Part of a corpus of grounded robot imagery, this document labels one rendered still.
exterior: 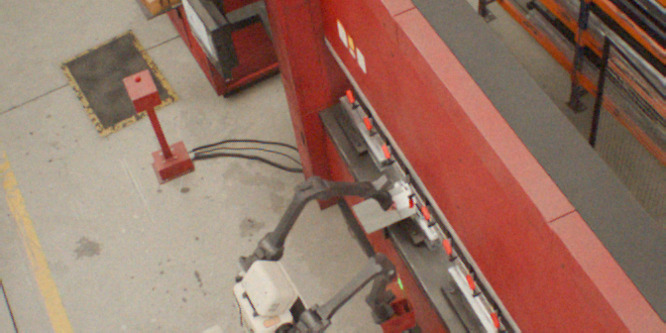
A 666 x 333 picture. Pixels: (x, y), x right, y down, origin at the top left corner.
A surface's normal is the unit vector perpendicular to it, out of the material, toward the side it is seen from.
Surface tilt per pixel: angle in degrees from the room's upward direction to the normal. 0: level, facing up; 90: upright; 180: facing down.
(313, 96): 90
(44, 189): 0
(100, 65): 0
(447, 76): 0
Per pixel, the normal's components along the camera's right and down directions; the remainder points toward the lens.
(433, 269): -0.11, -0.63
